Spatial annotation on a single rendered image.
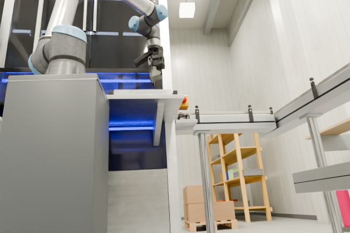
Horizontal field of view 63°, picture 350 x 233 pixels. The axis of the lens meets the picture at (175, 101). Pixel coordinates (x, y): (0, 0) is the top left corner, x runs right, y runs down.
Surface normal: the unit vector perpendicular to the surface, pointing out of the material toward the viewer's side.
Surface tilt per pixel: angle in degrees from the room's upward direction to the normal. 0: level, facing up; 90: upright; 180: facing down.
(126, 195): 90
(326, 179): 90
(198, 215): 90
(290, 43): 90
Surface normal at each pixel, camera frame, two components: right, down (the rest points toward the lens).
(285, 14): 0.07, -0.34
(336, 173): -0.99, 0.01
